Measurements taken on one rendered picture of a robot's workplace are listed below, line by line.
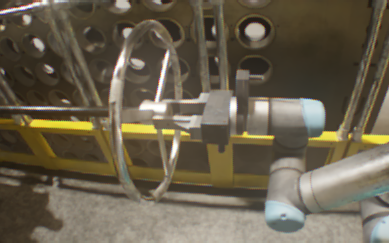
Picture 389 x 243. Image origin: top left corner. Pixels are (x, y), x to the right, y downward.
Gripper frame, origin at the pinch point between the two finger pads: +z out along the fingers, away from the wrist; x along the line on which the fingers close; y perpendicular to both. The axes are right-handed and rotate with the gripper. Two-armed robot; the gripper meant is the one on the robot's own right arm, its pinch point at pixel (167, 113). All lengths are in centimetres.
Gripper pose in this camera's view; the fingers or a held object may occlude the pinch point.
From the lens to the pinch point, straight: 59.2
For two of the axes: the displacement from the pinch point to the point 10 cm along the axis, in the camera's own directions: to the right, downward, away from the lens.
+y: 0.9, 8.3, 5.5
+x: 1.9, -5.5, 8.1
